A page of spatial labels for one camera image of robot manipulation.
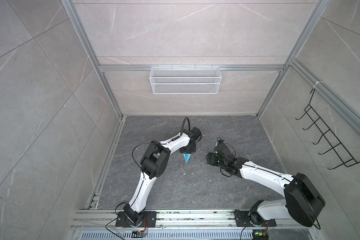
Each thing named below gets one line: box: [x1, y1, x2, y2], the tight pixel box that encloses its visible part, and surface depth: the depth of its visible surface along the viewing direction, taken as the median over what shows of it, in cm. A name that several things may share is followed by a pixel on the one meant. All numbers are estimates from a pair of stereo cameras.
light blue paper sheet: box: [183, 153, 191, 164], surface depth 97 cm
